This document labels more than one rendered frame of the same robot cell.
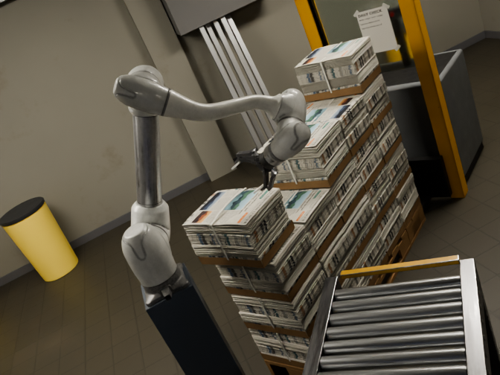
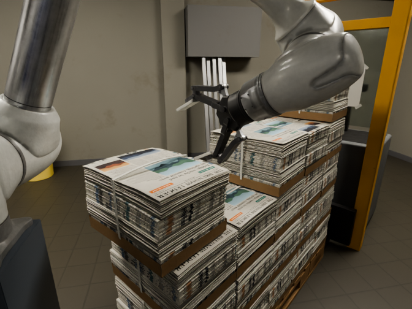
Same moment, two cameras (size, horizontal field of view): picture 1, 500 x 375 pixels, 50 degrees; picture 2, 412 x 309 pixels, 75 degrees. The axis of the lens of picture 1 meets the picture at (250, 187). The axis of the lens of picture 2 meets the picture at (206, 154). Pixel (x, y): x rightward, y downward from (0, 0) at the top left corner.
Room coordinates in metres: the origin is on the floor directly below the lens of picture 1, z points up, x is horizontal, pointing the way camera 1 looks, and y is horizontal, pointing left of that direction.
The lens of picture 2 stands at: (1.35, 0.01, 1.36)
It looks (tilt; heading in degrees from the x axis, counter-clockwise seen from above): 18 degrees down; 356
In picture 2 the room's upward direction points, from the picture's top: straight up
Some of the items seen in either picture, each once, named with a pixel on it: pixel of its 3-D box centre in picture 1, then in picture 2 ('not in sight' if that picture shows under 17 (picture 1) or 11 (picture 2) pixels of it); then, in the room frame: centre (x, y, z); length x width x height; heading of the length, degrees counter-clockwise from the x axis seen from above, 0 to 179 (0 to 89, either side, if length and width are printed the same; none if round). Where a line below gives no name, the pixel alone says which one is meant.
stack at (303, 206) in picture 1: (325, 251); (238, 259); (2.48, -0.23, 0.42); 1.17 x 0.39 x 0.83; 135
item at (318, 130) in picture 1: (296, 136); (259, 131); (2.58, -0.33, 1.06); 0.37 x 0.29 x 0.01; 47
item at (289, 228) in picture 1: (264, 242); (179, 234); (2.08, 0.04, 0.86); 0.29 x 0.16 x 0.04; 136
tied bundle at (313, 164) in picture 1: (303, 156); (257, 155); (2.58, -0.32, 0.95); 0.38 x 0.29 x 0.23; 47
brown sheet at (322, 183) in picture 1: (309, 170); (256, 171); (2.58, -0.32, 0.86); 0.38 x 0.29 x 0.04; 47
